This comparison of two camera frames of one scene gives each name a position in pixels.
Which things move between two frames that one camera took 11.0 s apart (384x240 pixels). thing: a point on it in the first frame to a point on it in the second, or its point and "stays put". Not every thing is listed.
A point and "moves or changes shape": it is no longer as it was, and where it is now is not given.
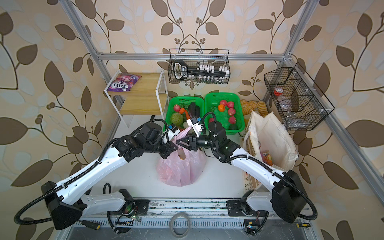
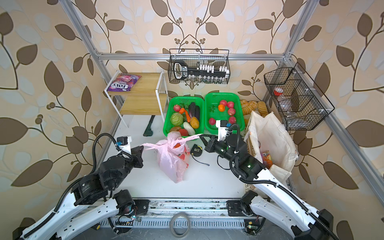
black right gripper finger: [185, 142] to [203, 135]
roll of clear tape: [172, 218] stays put
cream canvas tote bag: [265, 132] stays put
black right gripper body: [204, 141] to [220, 148]
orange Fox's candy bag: [267, 158] stays put
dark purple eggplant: [194, 111] stays put
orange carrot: [182, 111] stays put
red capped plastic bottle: [278, 92] stays put
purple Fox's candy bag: [123, 82] stays put
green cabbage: [177, 118] stays put
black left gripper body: [164, 149] to [136, 162]
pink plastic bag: [184, 167] moves or changes shape
